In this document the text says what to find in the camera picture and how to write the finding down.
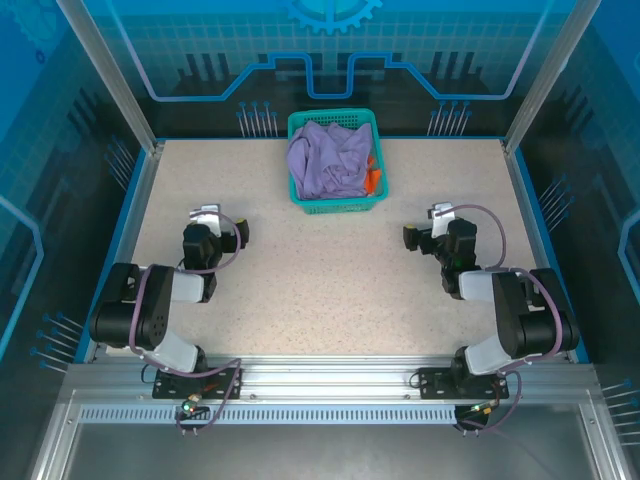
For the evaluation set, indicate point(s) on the teal plastic basket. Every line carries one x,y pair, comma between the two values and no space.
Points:
340,209

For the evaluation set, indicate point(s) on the purple t-shirt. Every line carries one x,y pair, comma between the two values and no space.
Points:
325,160

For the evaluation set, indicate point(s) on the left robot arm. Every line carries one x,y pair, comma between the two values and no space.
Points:
150,305

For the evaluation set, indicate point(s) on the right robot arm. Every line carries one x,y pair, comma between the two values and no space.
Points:
510,310

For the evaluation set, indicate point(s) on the orange t-shirt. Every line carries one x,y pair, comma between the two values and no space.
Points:
374,180

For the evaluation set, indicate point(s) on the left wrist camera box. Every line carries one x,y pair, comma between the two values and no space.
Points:
206,220

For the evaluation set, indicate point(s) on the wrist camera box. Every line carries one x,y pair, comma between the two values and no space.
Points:
442,220
206,220

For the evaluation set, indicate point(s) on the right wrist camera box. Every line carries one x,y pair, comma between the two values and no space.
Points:
442,220

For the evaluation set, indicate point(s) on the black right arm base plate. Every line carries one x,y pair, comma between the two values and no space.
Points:
435,385

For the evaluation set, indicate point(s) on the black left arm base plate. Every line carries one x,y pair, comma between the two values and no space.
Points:
170,387

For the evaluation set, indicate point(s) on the aluminium mounting rail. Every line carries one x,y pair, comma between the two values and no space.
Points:
325,380

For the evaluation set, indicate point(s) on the aluminium frame post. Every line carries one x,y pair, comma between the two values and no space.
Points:
548,75
113,75

